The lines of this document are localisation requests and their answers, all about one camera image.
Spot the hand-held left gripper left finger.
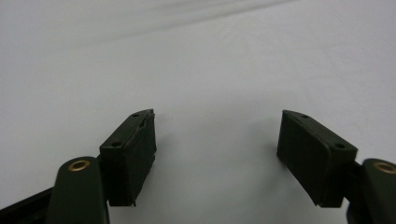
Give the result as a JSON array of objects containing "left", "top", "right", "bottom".
[{"left": 99, "top": 108, "right": 158, "bottom": 207}]

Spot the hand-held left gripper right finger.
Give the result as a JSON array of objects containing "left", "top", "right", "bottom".
[{"left": 276, "top": 109, "right": 359, "bottom": 209}]

